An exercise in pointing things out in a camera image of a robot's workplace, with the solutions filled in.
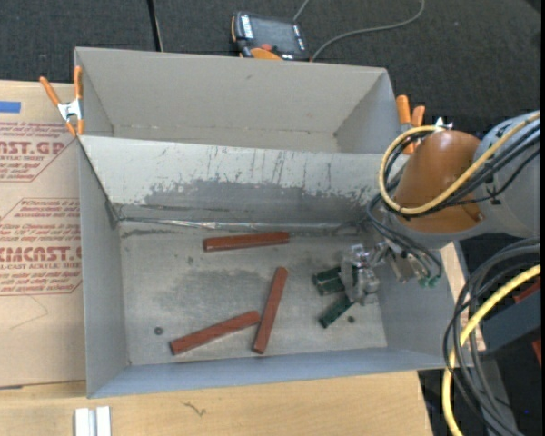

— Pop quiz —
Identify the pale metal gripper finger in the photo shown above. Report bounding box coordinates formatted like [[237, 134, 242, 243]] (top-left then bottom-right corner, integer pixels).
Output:
[[340, 243, 371, 302], [353, 270, 382, 307]]

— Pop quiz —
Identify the dark green flat block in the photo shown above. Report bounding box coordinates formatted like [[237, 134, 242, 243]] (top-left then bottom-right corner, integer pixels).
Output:
[[311, 265, 347, 296], [318, 293, 358, 330]]

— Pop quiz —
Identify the red-brown flat block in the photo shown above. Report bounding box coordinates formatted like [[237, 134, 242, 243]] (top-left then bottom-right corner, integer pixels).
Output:
[[169, 310, 262, 356], [252, 266, 290, 355], [203, 231, 292, 253]]

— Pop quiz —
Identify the grey metal bin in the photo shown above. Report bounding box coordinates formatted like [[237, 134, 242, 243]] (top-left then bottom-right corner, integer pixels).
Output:
[[74, 46, 458, 400]]

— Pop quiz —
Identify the brown cardboard board red print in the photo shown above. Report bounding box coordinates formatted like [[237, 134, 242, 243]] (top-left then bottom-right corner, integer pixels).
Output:
[[0, 78, 89, 391]]

